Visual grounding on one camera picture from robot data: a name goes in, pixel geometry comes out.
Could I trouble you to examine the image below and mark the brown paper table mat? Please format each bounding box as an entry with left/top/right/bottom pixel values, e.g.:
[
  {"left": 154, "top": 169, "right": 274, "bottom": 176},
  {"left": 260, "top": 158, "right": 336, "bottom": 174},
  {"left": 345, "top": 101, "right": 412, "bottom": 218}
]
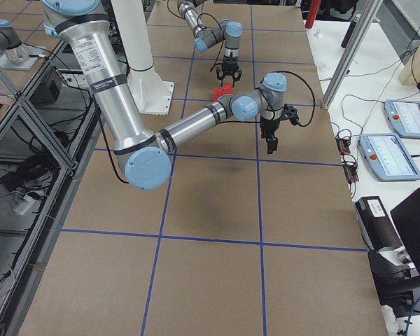
[{"left": 19, "top": 3, "right": 386, "bottom": 335}]

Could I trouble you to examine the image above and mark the black box with label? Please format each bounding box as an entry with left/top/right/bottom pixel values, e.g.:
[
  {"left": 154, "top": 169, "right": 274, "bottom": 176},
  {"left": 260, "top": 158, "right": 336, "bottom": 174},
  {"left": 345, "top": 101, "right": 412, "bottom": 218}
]
[{"left": 354, "top": 196, "right": 403, "bottom": 251}]

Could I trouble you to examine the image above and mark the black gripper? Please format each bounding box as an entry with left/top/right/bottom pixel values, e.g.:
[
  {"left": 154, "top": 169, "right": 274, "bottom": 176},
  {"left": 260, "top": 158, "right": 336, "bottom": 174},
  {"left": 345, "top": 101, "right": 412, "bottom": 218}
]
[
  {"left": 216, "top": 55, "right": 242, "bottom": 87},
  {"left": 260, "top": 117, "right": 280, "bottom": 155}
]

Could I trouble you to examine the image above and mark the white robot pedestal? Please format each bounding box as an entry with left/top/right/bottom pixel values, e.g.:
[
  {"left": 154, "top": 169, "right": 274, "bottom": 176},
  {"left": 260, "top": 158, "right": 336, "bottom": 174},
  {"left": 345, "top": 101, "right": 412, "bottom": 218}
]
[{"left": 111, "top": 0, "right": 174, "bottom": 116}]

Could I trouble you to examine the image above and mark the aluminium frame rack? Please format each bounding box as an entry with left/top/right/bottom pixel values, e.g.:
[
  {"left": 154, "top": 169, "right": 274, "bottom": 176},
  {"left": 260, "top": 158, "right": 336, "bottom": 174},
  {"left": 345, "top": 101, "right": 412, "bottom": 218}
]
[{"left": 0, "top": 42, "right": 99, "bottom": 335}]

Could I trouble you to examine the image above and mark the teach pendant tablet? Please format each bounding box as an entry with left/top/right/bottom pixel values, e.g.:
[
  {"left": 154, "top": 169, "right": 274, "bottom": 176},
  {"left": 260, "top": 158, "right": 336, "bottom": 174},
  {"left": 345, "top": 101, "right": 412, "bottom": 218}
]
[
  {"left": 358, "top": 133, "right": 420, "bottom": 182},
  {"left": 384, "top": 99, "right": 420, "bottom": 139}
]

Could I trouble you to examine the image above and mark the red cube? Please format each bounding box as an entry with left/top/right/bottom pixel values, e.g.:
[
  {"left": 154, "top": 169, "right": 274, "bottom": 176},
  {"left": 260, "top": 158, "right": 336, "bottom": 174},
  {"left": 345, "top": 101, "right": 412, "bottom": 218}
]
[
  {"left": 221, "top": 84, "right": 233, "bottom": 95},
  {"left": 212, "top": 87, "right": 225, "bottom": 102}
]

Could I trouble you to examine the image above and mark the near teach pendant tablet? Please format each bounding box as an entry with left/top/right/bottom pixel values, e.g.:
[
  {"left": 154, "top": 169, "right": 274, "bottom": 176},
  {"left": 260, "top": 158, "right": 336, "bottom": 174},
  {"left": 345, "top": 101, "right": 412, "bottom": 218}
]
[{"left": 358, "top": 133, "right": 420, "bottom": 182}]

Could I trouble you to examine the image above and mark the black monitor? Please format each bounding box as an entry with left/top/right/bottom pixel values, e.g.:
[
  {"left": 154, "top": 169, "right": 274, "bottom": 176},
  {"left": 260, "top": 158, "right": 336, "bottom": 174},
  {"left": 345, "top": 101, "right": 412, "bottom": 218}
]
[{"left": 391, "top": 187, "right": 420, "bottom": 272}]

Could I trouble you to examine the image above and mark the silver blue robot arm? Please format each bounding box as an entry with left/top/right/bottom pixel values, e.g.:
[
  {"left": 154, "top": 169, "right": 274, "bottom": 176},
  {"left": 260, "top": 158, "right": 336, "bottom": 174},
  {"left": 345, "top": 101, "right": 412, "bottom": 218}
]
[
  {"left": 176, "top": 1, "right": 242, "bottom": 86},
  {"left": 43, "top": 1, "right": 287, "bottom": 190}
]

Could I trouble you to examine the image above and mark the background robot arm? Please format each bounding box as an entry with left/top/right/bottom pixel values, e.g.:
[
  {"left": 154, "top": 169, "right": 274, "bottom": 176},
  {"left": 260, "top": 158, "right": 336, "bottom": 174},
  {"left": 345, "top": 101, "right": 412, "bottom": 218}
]
[{"left": 0, "top": 19, "right": 22, "bottom": 56}]

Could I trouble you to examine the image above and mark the red cylinder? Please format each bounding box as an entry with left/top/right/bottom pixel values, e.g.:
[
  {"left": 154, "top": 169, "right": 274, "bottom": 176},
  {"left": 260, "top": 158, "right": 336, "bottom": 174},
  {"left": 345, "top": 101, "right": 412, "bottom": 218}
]
[{"left": 305, "top": 0, "right": 321, "bottom": 29}]

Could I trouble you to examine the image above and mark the aluminium frame post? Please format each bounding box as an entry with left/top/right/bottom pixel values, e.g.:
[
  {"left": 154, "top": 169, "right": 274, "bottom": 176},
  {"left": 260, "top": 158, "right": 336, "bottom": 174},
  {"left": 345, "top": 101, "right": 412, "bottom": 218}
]
[{"left": 321, "top": 0, "right": 383, "bottom": 110}]

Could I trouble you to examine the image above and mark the far teach pendant tablet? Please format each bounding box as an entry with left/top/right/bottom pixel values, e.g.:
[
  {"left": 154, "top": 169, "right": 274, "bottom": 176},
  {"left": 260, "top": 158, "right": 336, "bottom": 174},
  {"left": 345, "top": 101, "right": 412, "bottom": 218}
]
[{"left": 384, "top": 99, "right": 420, "bottom": 139}]

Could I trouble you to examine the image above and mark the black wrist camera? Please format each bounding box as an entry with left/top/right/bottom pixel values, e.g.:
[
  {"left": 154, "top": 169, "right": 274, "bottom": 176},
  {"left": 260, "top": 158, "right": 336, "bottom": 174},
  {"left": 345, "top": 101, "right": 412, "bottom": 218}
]
[{"left": 281, "top": 104, "right": 300, "bottom": 126}]

